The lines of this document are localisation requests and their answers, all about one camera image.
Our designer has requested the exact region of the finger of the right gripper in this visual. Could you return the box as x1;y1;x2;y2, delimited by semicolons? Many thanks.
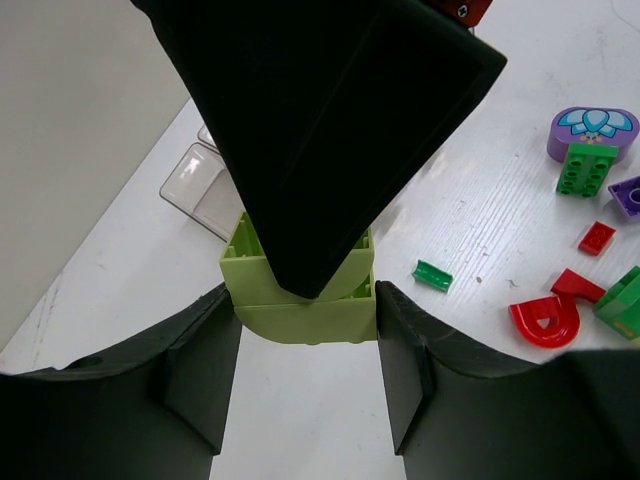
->
138;1;507;299

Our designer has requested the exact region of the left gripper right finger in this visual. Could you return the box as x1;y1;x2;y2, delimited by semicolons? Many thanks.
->
375;281;639;480

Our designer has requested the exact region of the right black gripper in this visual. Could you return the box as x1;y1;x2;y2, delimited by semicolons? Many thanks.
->
432;0;492;26

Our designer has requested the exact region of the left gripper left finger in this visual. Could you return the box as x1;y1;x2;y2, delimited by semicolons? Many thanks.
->
1;286;241;479

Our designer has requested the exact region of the lime arch green brick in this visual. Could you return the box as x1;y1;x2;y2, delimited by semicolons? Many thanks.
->
219;212;377;345

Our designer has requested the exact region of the green lime tall stack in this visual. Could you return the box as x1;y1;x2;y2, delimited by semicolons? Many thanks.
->
594;266;639;340

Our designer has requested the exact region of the red arch brick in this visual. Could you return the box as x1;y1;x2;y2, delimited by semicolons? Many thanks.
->
509;294;581;349

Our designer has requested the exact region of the small green curved piece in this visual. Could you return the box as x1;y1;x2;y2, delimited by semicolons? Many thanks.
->
412;260;453;292

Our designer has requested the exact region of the tiny red tile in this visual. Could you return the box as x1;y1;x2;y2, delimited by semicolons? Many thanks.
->
551;269;606;304

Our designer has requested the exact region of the purple flower brick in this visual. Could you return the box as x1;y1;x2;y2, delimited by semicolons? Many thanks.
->
546;106;639;163

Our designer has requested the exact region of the green and red brick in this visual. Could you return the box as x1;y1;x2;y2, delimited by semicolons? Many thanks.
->
556;143;619;198

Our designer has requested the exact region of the small red brick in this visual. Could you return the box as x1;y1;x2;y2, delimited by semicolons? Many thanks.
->
578;221;616;256

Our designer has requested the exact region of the purple flat brick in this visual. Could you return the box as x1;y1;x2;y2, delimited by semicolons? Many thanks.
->
608;176;640;222

